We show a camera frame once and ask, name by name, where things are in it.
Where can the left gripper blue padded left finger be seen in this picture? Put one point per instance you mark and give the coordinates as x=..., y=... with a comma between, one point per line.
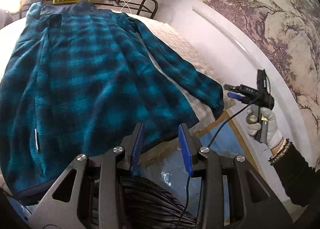
x=132, y=145

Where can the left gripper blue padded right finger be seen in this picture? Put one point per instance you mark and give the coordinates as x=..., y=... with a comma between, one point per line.
x=190, y=147

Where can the teal plaid fleece jacket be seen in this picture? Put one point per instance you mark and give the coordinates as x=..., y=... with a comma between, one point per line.
x=79, y=79

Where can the black sleeved right forearm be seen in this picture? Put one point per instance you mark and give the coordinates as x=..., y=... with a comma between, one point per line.
x=300, y=181

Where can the white gloved right hand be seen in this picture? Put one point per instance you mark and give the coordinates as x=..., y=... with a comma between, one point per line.
x=262, y=125

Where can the black grey striped trousers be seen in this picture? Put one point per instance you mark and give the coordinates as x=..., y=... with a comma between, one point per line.
x=148, y=205

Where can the beige checked bed blanket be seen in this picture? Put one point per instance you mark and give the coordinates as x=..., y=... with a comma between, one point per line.
x=162, y=31

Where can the landscape wall mural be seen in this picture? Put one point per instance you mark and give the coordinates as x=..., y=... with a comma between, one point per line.
x=287, y=32

